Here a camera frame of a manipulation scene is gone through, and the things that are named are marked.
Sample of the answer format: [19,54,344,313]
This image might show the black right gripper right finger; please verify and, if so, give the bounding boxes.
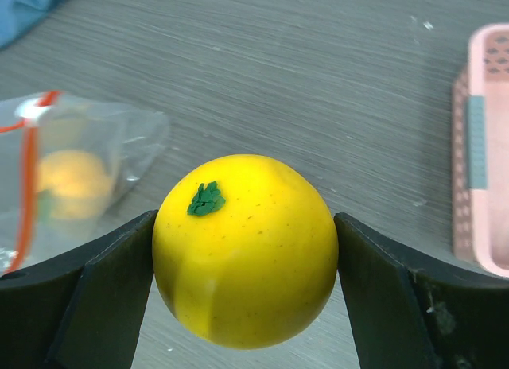
[334,212,508,369]

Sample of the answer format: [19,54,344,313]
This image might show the orange-yellow peach fruit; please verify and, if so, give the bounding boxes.
[37,150,114,220]

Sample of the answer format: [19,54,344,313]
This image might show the yellow round fruit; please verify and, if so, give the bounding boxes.
[152,154,339,349]

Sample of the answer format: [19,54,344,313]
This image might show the blue cloth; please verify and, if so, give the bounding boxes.
[1,0,66,50]

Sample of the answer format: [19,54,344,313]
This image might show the clear zip top bag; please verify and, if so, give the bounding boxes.
[1,92,169,274]

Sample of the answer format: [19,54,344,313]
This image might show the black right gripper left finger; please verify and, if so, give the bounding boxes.
[1,211,157,369]

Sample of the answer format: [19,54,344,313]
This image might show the pink perforated plastic basket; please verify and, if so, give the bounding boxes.
[451,23,508,278]

